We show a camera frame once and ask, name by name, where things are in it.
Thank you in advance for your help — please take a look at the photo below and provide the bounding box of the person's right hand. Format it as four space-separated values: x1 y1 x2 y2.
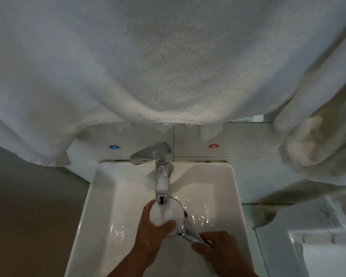
191 230 253 277

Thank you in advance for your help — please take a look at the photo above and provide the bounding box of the white hanging towel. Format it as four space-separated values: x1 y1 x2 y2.
0 0 346 166

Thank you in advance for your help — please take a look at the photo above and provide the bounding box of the white ceramic sink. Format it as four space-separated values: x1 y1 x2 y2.
64 160 254 277

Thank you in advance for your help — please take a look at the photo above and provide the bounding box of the person's left hand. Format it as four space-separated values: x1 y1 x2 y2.
131 199 177 269

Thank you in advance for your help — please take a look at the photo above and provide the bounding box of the chrome shower head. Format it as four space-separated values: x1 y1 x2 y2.
149 196 214 249

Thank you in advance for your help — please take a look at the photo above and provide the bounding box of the chrome sink faucet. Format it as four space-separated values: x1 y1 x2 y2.
129 142 173 205

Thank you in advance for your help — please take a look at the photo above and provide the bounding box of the white toilet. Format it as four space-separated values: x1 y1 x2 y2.
253 196 346 277

